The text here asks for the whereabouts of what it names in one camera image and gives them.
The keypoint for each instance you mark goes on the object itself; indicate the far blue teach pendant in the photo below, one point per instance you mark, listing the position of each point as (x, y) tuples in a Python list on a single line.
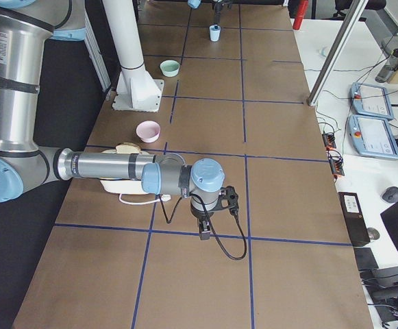
[(371, 100)]

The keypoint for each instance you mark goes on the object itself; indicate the blue cup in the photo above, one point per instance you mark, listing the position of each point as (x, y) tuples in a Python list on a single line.
[(214, 31)]

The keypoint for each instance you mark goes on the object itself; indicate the black box with label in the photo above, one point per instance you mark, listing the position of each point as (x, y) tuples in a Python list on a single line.
[(354, 219)]

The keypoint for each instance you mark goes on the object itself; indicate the orange black connector strip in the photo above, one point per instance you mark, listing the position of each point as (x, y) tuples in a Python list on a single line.
[(334, 157)]

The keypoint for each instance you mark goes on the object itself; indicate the black office chair base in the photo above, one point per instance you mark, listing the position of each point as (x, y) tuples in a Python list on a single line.
[(342, 5)]

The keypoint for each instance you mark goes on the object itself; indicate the cream toaster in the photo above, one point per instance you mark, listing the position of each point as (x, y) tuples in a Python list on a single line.
[(122, 186)]

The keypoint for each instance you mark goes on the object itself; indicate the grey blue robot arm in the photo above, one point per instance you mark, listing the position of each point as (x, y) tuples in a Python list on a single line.
[(24, 28), (194, 4)]

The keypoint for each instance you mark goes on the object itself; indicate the aluminium frame post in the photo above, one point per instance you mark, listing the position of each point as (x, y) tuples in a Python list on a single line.
[(356, 9)]

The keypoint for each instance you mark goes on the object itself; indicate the white camera mounting post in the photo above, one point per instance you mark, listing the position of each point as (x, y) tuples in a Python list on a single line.
[(136, 90)]

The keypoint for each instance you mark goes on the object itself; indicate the white paper cup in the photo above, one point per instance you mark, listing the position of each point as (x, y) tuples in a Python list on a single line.
[(324, 51)]

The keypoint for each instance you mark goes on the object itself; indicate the near blue teach pendant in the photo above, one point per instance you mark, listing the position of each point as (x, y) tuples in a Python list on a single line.
[(372, 137)]

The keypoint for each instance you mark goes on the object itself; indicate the pink bowl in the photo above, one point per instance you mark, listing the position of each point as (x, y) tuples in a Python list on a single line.
[(148, 131)]

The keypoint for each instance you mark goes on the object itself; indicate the black computer mouse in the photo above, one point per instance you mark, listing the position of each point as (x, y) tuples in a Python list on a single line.
[(390, 195)]

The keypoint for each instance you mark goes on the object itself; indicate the green bowl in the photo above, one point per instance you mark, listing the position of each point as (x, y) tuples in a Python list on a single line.
[(170, 68)]

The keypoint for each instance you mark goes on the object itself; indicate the blue teach pendant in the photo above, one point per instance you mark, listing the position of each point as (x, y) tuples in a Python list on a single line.
[(372, 137), (371, 100)]

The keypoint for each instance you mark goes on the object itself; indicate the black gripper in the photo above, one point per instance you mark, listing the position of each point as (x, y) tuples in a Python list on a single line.
[(201, 215), (217, 11)]

